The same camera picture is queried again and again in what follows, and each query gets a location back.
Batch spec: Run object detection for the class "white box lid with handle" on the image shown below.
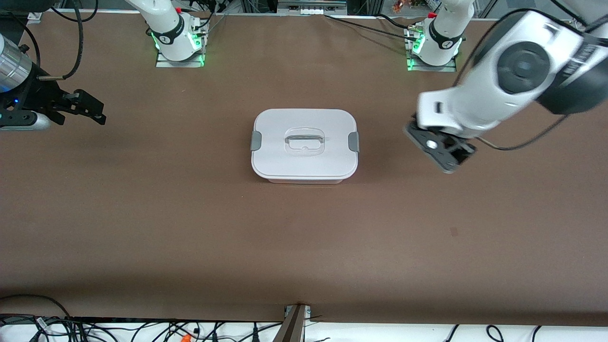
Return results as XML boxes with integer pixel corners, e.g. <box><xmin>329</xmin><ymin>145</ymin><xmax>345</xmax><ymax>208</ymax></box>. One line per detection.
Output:
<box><xmin>250</xmin><ymin>108</ymin><xmax>360</xmax><ymax>181</ymax></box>

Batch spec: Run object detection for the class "white plastic box base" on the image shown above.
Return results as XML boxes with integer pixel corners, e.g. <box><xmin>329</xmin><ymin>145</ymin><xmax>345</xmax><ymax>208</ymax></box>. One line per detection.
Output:
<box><xmin>259</xmin><ymin>173</ymin><xmax>351</xmax><ymax>185</ymax></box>

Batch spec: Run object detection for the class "grey metal power strip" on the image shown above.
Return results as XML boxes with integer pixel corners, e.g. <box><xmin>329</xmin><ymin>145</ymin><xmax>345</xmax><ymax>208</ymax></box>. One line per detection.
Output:
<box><xmin>278</xmin><ymin>0</ymin><xmax>347</xmax><ymax>15</ymax></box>

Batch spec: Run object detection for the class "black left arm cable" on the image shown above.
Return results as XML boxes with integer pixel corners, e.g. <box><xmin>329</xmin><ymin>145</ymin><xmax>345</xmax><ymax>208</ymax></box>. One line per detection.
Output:
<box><xmin>454</xmin><ymin>0</ymin><xmax>608</xmax><ymax>152</ymax></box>

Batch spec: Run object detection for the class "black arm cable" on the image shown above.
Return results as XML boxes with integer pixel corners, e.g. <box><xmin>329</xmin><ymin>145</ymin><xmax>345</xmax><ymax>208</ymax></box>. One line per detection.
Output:
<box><xmin>454</xmin><ymin>0</ymin><xmax>608</xmax><ymax>152</ymax></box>
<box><xmin>9</xmin><ymin>0</ymin><xmax>98</xmax><ymax>82</ymax></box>

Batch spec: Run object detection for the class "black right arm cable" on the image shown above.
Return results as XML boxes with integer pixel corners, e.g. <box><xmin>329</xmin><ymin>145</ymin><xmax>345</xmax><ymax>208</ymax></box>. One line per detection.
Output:
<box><xmin>9</xmin><ymin>0</ymin><xmax>98</xmax><ymax>82</ymax></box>

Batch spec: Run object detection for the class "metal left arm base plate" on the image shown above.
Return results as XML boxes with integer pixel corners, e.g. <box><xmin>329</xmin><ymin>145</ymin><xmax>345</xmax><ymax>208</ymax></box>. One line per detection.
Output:
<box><xmin>406</xmin><ymin>26</ymin><xmax>457</xmax><ymax>72</ymax></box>

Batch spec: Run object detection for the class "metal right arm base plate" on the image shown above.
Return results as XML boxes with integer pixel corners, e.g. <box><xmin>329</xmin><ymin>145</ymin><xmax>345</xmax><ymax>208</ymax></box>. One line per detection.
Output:
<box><xmin>156</xmin><ymin>19</ymin><xmax>206</xmax><ymax>68</ymax></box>

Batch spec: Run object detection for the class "long black table cable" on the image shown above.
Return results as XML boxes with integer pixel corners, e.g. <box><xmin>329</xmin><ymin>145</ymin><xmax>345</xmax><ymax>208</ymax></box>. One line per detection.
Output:
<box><xmin>325</xmin><ymin>14</ymin><xmax>418</xmax><ymax>39</ymax></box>

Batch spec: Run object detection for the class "black looped floor cable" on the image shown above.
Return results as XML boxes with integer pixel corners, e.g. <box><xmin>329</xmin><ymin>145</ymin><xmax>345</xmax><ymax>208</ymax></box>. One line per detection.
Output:
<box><xmin>0</xmin><ymin>294</ymin><xmax>73</xmax><ymax>321</ymax></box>

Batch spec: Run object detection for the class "metal table edge bracket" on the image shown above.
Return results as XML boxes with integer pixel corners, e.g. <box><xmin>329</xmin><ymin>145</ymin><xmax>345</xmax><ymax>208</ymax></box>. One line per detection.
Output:
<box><xmin>273</xmin><ymin>304</ymin><xmax>312</xmax><ymax>342</ymax></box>

